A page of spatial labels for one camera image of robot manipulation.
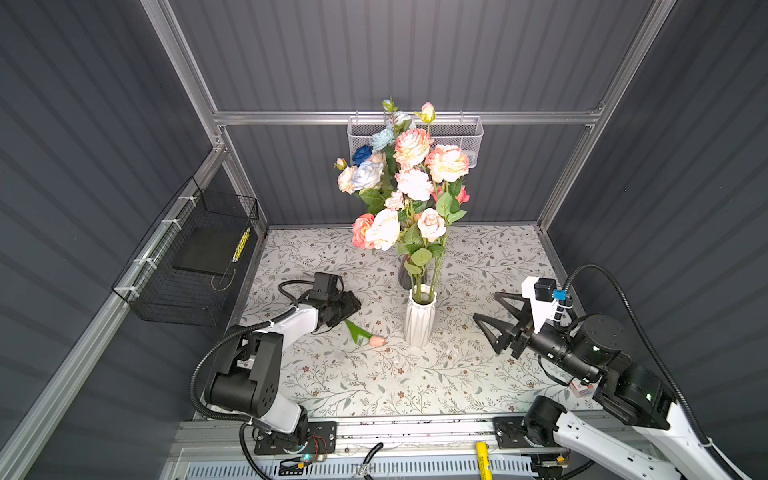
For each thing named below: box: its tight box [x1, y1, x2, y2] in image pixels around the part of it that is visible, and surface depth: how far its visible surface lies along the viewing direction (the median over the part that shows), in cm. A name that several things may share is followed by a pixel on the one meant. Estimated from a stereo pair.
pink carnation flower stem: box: [395, 169, 434, 201], surface depth 56 cm
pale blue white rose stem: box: [351, 161, 385, 213], surface depth 72 cm
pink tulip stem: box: [344, 319, 387, 347], surface depth 91 cm
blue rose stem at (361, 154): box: [352, 144, 373, 167], surface depth 82 cm
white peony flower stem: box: [334, 157, 357, 195], surface depth 77 cm
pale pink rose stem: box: [397, 208, 447, 303], surface depth 61 cm
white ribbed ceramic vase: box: [405, 284, 437, 348], surface depth 77 cm
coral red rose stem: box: [352, 213, 375, 249], surface depth 65 cm
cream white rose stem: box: [365, 208, 400, 251], surface depth 60 cm
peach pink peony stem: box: [394, 101, 470, 183], surface depth 53 cm
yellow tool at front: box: [476, 442, 493, 480], surface depth 71 cm
